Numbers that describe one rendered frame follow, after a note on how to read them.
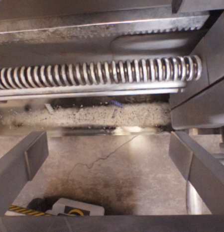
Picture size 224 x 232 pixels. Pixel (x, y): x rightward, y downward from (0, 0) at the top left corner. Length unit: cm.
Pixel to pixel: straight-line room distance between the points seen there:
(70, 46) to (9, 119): 45
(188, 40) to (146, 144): 72
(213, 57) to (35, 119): 59
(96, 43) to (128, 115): 31
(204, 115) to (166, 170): 76
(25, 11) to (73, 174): 91
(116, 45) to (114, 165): 77
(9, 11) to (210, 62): 28
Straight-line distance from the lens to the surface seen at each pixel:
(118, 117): 58
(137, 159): 99
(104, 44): 36
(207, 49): 29
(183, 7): 24
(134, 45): 36
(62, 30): 29
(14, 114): 72
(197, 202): 35
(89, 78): 28
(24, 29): 31
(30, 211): 86
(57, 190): 112
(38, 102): 68
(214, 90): 26
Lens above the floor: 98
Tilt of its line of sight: 81 degrees down
